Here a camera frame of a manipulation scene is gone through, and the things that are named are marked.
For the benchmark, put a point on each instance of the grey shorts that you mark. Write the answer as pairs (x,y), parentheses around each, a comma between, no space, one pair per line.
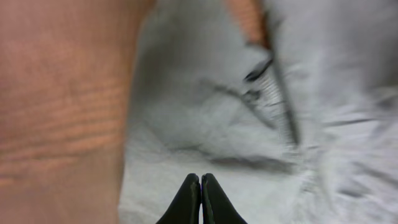
(303,133)

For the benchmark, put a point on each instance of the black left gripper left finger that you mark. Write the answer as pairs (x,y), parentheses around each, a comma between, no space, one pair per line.
(185,206)

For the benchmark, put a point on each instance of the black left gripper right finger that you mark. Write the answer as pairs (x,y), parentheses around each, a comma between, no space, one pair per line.
(217,208)

